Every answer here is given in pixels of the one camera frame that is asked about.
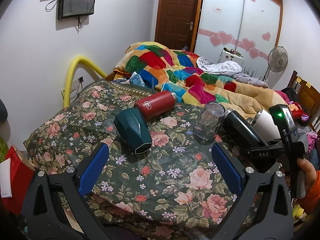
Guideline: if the black thermos bottle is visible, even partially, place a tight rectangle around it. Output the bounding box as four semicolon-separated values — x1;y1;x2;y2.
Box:
222;110;268;150

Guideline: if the orange sleeve forearm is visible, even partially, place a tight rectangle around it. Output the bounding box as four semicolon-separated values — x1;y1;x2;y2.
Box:
298;171;320;215

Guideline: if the white tumbler cup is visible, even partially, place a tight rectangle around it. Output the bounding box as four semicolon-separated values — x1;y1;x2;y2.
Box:
251;109;280;141

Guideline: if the clear glass cup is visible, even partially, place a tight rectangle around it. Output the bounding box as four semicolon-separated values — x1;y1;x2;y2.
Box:
193;101;226;141

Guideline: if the dark green faceted cup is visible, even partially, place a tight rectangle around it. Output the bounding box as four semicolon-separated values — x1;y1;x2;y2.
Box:
113;108;152;154

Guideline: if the right hand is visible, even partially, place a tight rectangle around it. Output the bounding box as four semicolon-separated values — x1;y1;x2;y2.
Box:
297;158;317;192

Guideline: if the red plush toy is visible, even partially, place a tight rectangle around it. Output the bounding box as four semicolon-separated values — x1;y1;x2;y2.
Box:
289;101;309;122

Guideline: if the wooden headboard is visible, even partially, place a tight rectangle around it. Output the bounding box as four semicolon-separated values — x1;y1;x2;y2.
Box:
288;70;320;134

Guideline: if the red box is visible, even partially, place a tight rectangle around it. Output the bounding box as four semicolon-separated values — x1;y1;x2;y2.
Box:
1;146;35;215

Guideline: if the standing electric fan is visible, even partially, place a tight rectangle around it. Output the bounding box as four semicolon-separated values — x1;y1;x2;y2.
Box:
263;46;289;81

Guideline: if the floral green quilt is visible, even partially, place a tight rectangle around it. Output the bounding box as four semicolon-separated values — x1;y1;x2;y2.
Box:
24;80;237;239

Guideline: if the white patterned sheet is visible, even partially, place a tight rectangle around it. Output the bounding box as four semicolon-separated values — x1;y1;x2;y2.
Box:
196;57;242;75

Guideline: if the white small cabinet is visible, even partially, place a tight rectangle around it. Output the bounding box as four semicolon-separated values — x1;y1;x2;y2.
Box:
219;47;244;66

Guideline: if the colourful patchwork blanket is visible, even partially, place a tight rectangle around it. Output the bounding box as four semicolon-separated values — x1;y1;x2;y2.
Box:
114;42;285;119

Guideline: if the red thermos bottle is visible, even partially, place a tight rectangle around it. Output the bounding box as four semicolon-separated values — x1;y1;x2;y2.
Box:
134;90;177;120

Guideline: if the frosted glass sliding wardrobe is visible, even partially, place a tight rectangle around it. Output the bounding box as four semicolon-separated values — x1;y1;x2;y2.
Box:
194;0;281;78

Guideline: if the blue patterned tissue pack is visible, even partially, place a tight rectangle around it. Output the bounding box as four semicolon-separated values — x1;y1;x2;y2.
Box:
129;72;146;87

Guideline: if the brown wooden door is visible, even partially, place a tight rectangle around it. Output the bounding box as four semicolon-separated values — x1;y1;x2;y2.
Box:
155;0;202;51

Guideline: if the yellow padded bed rail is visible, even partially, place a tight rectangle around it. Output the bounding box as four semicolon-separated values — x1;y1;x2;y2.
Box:
62;55;107;108

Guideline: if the small wall-mounted monitor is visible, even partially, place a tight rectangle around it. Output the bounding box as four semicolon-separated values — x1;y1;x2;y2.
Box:
57;0;95;20

